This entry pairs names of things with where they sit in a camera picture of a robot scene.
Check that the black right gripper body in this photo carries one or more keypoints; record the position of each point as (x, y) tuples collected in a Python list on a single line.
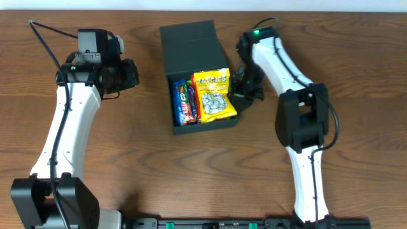
[(243, 90)]

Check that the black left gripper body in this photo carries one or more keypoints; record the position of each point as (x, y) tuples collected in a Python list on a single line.
[(130, 74)]

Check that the yellow sunflower seed bag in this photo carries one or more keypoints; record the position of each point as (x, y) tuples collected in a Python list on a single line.
[(212, 88)]

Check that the purple Dairy Milk bar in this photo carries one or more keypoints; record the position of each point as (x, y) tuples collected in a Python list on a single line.
[(192, 100)]

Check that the red KitKat bar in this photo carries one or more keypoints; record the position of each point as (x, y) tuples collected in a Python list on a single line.
[(186, 113)]

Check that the blue cookie packet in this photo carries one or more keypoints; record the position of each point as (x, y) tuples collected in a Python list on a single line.
[(176, 105)]

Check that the dark green gift box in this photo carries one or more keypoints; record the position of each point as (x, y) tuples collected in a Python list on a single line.
[(189, 48)]

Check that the red dried fruit bag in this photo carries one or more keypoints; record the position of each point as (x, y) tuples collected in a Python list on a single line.
[(196, 98)]

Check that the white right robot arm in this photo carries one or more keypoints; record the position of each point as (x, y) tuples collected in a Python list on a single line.
[(302, 113)]

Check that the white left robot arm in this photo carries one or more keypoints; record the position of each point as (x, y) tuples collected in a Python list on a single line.
[(54, 195)]

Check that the black mounting rail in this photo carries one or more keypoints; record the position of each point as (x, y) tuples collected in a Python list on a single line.
[(267, 223)]

